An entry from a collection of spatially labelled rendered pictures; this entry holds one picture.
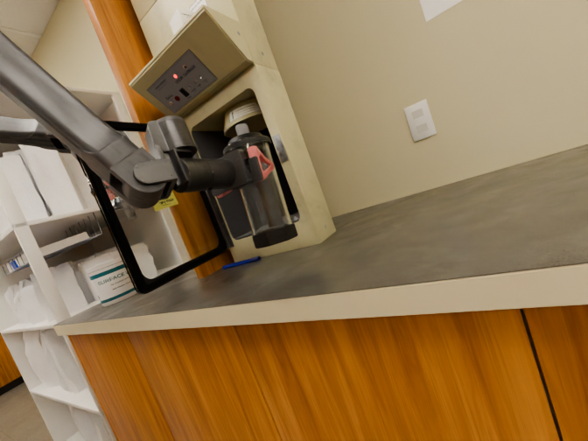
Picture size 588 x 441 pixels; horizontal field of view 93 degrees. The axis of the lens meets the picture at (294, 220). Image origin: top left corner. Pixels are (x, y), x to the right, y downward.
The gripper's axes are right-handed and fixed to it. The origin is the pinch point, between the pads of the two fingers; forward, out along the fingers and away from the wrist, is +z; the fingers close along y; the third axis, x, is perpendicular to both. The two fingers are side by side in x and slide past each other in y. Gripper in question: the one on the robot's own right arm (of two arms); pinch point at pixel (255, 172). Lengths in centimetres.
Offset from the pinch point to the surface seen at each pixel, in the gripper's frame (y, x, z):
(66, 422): 219, 102, 4
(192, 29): 2.9, -33.4, -3.1
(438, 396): -29, 40, -11
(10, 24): 166, -148, 21
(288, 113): -2.7, -15.2, 17.3
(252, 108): 5.5, -19.8, 13.7
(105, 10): 35, -60, -1
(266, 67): -2.5, -26.6, 13.2
